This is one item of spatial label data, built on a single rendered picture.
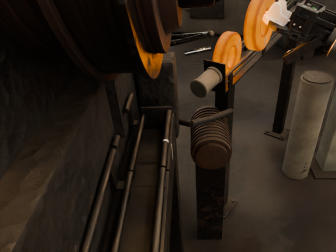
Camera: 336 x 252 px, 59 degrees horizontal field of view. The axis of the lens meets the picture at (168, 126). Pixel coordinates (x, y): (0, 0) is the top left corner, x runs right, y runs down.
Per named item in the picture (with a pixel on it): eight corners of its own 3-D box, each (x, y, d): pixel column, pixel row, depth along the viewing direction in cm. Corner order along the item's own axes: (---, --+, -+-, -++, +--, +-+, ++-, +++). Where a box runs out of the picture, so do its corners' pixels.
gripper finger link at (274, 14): (264, -6, 80) (296, 7, 76) (256, 15, 84) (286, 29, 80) (259, -4, 78) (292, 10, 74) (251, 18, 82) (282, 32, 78)
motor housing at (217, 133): (193, 246, 120) (189, 141, 89) (193, 202, 138) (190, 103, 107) (226, 246, 119) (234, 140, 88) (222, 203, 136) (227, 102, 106)
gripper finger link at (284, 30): (274, 16, 81) (304, 29, 78) (272, 22, 82) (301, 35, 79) (267, 20, 78) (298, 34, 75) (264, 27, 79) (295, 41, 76)
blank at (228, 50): (219, 88, 102) (228, 90, 100) (206, 62, 89) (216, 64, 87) (236, 49, 105) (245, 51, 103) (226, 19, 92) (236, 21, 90)
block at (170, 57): (142, 141, 87) (130, 63, 73) (145, 125, 93) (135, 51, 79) (179, 140, 86) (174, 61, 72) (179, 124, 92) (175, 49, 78)
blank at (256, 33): (242, 3, 75) (255, 4, 74) (266, -16, 84) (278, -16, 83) (242, 59, 85) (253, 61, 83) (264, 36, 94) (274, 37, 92)
